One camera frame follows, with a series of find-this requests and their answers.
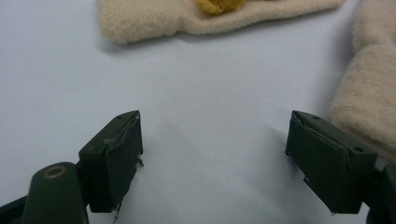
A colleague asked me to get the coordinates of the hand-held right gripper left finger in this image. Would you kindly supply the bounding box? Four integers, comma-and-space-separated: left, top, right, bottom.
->
78, 109, 145, 214

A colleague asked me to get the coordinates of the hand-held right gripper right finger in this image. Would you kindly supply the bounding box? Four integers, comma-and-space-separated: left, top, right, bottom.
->
285, 109, 379, 215

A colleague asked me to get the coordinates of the tan plush toy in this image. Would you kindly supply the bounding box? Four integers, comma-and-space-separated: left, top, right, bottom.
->
329, 0, 396, 162

